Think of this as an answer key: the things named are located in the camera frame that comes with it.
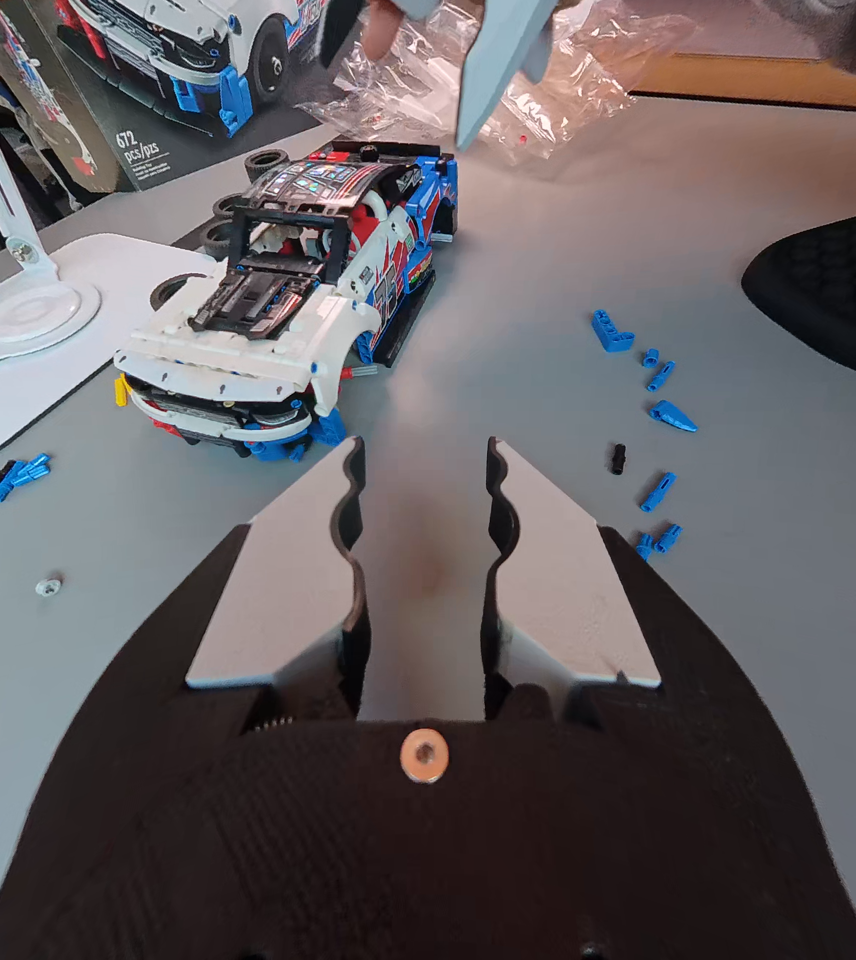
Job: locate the black toy tire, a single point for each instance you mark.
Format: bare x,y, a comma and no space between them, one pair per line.
169,291
217,240
229,206
266,163

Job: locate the clear plastic bag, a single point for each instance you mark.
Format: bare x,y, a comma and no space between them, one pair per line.
593,82

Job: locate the white lamp stand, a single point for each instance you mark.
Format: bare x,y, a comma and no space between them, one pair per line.
97,277

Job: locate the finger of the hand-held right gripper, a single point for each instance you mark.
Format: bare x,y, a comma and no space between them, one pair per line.
495,60
539,64

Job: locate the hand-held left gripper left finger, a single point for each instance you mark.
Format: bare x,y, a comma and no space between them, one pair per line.
270,585

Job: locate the blue pointed toy panel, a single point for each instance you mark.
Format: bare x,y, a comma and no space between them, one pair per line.
674,416

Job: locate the white and blue toy car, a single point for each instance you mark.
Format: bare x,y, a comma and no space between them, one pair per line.
247,352

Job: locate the blue angled toy beam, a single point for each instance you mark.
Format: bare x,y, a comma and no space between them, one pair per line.
609,328

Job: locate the dark grey cloth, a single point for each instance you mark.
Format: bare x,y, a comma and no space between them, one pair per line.
848,30

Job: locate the black mesh cushion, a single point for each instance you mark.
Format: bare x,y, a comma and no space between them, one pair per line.
840,292

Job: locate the wooden board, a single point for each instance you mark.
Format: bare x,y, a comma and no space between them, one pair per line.
773,79

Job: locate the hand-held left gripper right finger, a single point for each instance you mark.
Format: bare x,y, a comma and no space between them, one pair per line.
570,592

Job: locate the toy car box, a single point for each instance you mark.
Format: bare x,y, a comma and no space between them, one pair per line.
150,90

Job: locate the person's right hand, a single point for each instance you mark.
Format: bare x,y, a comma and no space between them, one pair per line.
380,30

